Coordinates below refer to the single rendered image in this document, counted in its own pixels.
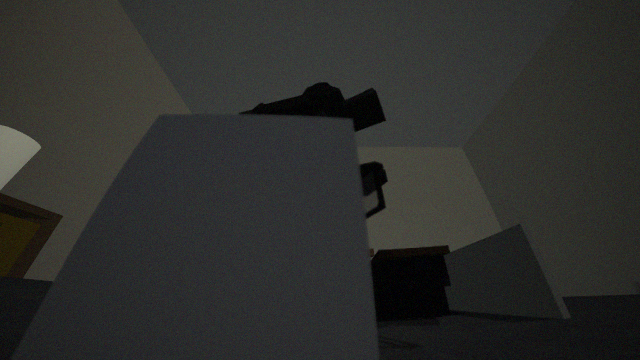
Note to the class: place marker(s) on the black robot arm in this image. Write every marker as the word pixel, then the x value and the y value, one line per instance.
pixel 323 100

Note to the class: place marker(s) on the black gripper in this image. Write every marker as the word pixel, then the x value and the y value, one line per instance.
pixel 382 175

